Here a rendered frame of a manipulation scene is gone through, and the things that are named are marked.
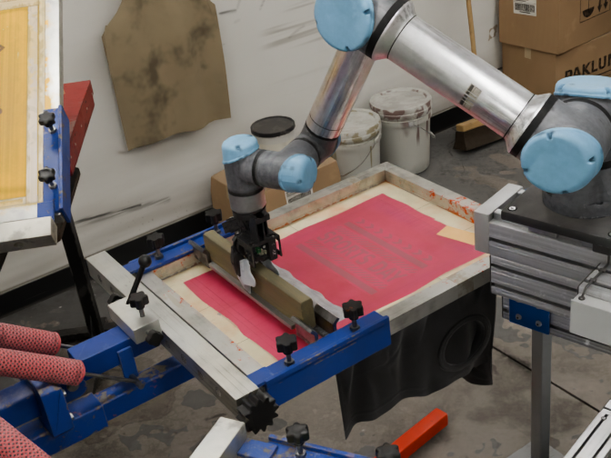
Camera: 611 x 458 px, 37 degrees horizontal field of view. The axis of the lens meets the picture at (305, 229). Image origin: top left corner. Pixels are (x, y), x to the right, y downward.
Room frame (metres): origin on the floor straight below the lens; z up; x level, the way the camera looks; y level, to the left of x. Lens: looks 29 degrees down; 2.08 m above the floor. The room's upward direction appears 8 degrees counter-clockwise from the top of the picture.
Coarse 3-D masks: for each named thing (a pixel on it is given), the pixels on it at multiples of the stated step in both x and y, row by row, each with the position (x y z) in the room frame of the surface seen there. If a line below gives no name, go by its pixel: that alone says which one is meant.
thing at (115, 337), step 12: (96, 336) 1.52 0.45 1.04; (108, 336) 1.52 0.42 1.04; (120, 336) 1.51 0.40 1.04; (72, 348) 1.49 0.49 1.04; (84, 348) 1.49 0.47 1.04; (96, 348) 1.48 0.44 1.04; (108, 348) 1.48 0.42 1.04; (120, 348) 1.49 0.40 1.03; (132, 348) 1.50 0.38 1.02; (144, 348) 1.51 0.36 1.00; (84, 360) 1.45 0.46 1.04; (96, 360) 1.46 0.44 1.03; (108, 360) 1.47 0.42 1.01; (96, 372) 1.46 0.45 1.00
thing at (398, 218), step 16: (352, 208) 2.08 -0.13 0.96; (368, 208) 2.07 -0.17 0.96; (384, 208) 2.06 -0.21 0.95; (400, 208) 2.04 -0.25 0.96; (320, 224) 2.01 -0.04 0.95; (336, 224) 2.00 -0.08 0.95; (384, 224) 1.97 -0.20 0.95; (400, 224) 1.96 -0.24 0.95; (416, 224) 1.95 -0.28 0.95; (288, 240) 1.96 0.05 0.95; (304, 240) 1.95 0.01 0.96; (288, 256) 1.88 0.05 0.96; (304, 256) 1.87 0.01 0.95; (208, 272) 1.86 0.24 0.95; (304, 272) 1.80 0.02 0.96; (320, 272) 1.79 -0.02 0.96; (192, 288) 1.79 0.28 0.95; (208, 288) 1.78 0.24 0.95; (224, 288) 1.77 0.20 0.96; (208, 304) 1.72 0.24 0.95; (224, 304) 1.71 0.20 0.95; (240, 304) 1.70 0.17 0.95; (256, 304) 1.69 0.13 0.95
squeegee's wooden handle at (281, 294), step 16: (208, 240) 1.84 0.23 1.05; (224, 240) 1.81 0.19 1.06; (224, 256) 1.78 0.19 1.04; (256, 272) 1.66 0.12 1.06; (272, 272) 1.65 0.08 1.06; (256, 288) 1.67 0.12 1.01; (272, 288) 1.61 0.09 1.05; (288, 288) 1.58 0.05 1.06; (272, 304) 1.62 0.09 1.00; (288, 304) 1.56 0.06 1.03; (304, 304) 1.52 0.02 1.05; (304, 320) 1.52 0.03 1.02
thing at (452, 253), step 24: (408, 240) 1.88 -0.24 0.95; (432, 240) 1.87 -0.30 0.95; (456, 240) 1.85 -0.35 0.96; (432, 264) 1.76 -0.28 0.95; (456, 264) 1.74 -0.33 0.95; (312, 288) 1.73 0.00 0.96; (336, 288) 1.71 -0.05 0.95; (384, 288) 1.69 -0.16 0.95; (408, 288) 1.67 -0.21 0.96; (264, 312) 1.66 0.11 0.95; (264, 336) 1.57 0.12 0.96
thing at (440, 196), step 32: (320, 192) 2.13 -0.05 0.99; (352, 192) 2.15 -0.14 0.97; (416, 192) 2.10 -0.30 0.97; (448, 192) 2.03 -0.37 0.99; (192, 256) 1.89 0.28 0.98; (160, 288) 1.76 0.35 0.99; (448, 288) 1.60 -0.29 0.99; (192, 320) 1.61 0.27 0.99; (416, 320) 1.55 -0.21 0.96; (224, 352) 1.48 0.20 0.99
